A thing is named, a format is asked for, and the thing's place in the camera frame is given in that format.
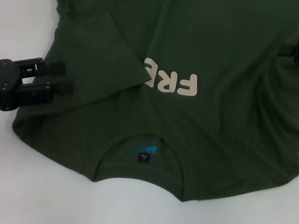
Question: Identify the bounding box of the dark green FREE! t-shirt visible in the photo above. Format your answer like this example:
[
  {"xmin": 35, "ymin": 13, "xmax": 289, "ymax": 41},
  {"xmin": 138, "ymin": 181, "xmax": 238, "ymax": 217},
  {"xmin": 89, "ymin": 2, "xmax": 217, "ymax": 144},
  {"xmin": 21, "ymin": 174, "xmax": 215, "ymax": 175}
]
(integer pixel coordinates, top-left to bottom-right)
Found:
[{"xmin": 3, "ymin": 0, "xmax": 299, "ymax": 220}]

